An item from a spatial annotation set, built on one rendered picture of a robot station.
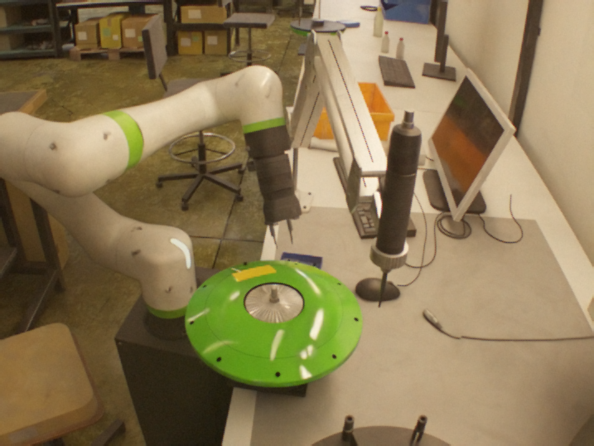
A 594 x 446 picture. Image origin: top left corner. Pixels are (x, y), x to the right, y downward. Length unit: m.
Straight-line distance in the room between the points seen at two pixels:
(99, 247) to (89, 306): 1.44
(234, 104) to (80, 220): 0.40
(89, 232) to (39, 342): 0.55
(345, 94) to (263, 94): 0.27
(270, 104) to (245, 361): 0.53
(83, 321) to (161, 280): 1.44
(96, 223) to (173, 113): 0.30
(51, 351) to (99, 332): 0.94
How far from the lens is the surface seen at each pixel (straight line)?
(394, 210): 0.65
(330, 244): 1.37
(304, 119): 1.23
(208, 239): 2.97
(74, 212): 1.11
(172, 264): 1.14
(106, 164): 0.87
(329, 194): 1.58
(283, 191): 1.14
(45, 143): 0.87
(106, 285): 2.74
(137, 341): 1.29
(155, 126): 0.98
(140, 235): 1.19
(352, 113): 0.84
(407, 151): 0.61
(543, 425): 1.08
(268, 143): 1.10
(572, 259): 1.55
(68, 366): 1.53
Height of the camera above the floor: 1.72
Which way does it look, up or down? 33 degrees down
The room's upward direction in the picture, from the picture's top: 1 degrees clockwise
